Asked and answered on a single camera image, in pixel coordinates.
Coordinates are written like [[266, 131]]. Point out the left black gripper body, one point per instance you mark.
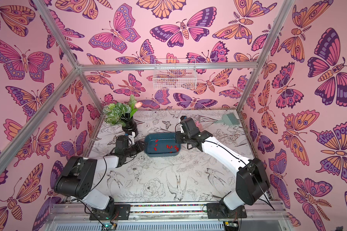
[[133, 150]]

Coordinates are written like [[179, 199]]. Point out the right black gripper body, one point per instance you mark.
[[186, 138]]

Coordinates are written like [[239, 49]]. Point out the teal plastic storage box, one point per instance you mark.
[[163, 140]]

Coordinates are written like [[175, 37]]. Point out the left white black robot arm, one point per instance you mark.
[[80, 176]]

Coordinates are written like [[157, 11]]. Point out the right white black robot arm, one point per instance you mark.
[[251, 180]]

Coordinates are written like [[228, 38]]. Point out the pink spray bottle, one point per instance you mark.
[[199, 125]]

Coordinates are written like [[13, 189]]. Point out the green plant in black vase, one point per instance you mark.
[[123, 115]]

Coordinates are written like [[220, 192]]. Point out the green dustpan brush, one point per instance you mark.
[[229, 120]]

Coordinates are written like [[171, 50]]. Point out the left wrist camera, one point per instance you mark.
[[122, 142]]

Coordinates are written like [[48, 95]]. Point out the white wire basket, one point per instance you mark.
[[174, 74]]

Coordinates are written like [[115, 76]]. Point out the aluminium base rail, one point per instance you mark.
[[184, 216]]

